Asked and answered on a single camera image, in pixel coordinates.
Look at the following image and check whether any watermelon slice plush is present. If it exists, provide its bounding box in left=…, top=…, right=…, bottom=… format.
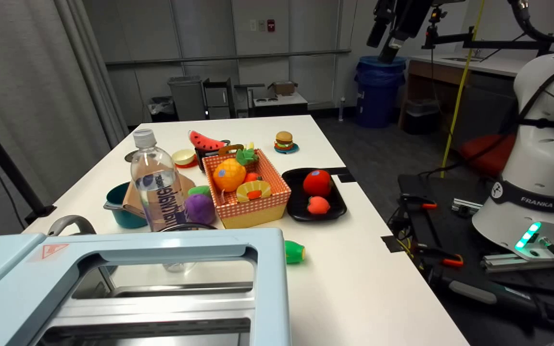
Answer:
left=188, top=132, right=224, bottom=153

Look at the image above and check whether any teal bowl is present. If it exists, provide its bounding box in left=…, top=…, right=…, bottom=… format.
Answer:
left=103, top=183, right=146, bottom=230

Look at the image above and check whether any cream round plush toy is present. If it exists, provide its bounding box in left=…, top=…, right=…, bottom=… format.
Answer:
left=173, top=151, right=196, bottom=168

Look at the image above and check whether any black camera tripod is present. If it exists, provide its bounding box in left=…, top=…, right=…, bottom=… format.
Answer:
left=0, top=47, right=57, bottom=226

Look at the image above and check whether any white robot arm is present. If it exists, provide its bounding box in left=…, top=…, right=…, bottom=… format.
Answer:
left=471, top=53, right=554, bottom=262

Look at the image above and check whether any small orange-red plush fruit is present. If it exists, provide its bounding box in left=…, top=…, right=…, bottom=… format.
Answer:
left=307, top=197, right=330, bottom=216

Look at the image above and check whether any yellow cable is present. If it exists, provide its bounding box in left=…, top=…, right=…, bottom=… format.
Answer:
left=438, top=0, right=488, bottom=182

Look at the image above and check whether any blue trash bin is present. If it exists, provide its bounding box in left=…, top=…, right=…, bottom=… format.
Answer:
left=353, top=57, right=405, bottom=128

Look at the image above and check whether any red tomato plush toy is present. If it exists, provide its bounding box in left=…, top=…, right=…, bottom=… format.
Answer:
left=301, top=170, right=332, bottom=197

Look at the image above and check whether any yellow orange slice plush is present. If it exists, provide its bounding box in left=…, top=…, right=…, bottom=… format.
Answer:
left=236, top=182, right=271, bottom=203

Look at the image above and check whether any orange plush fruit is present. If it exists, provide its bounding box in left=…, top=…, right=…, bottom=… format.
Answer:
left=213, top=158, right=246, bottom=193

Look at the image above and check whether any clear plastic water bottle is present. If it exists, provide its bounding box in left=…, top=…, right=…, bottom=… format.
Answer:
left=130, top=130, right=184, bottom=233

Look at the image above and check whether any orange checkered cardboard basket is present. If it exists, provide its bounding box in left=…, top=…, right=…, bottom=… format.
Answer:
left=201, top=149, right=290, bottom=230

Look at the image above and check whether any black table clamp bracket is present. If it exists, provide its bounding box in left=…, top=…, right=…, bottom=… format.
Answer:
left=326, top=168, right=355, bottom=183

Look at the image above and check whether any small green toy block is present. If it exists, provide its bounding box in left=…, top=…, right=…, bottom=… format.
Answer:
left=284, top=241, right=303, bottom=266

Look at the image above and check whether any black plastic tray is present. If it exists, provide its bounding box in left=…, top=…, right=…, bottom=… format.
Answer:
left=282, top=170, right=346, bottom=222

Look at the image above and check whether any green plush toy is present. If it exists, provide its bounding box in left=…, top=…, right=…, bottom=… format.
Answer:
left=234, top=149, right=257, bottom=168

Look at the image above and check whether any toy hamburger on blue plate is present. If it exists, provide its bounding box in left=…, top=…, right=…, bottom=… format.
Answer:
left=273, top=132, right=298, bottom=155

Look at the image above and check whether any light blue metal frame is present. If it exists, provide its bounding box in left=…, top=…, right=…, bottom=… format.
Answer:
left=0, top=230, right=292, bottom=346

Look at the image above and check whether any purple plush eggplant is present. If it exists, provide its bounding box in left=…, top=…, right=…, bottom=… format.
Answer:
left=184, top=195, right=215, bottom=226

